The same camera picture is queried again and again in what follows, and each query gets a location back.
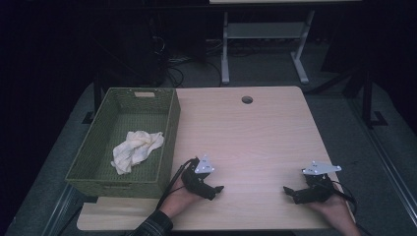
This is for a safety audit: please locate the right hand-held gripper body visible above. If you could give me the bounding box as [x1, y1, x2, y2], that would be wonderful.
[293, 160, 342, 205]

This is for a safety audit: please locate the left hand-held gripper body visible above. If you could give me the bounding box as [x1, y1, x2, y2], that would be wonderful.
[181, 154, 215, 198]

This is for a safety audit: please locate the cream cloth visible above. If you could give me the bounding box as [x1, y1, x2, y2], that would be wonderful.
[110, 130, 165, 176]

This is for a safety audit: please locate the green woven basket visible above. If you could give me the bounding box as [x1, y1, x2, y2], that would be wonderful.
[64, 87, 182, 200]

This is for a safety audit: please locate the person's left hand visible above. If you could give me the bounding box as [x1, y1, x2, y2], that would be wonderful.
[159, 178, 210, 219]

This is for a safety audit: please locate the person's right hand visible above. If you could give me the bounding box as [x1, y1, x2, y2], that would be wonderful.
[306, 183, 358, 230]

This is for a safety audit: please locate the black metal stand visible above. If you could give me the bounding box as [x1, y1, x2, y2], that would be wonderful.
[362, 70, 388, 130]

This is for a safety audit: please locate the thick black gripper cable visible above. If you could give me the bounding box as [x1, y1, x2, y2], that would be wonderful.
[323, 179, 373, 236]

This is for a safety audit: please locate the metal floor rail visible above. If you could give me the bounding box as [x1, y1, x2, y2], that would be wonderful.
[347, 97, 417, 227]
[42, 185, 83, 236]

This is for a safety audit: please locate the tangle of black floor cables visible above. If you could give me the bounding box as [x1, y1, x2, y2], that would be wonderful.
[150, 35, 224, 88]

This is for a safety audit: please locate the white desk with metal frame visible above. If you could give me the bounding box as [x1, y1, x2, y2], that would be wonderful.
[209, 0, 362, 86]

